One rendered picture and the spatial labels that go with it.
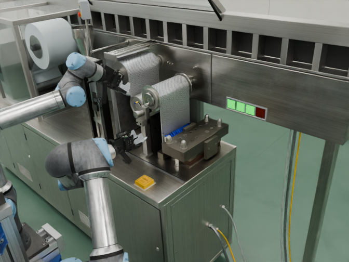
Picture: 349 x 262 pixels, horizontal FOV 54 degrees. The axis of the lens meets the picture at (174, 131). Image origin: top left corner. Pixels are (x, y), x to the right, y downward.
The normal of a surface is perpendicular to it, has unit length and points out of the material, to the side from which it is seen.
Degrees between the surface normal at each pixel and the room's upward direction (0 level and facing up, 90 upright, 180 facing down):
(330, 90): 90
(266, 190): 0
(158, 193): 0
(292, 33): 90
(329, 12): 90
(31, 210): 0
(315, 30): 90
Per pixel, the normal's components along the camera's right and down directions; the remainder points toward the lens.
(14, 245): 0.75, 0.29
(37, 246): -0.04, -0.87
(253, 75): -0.68, 0.38
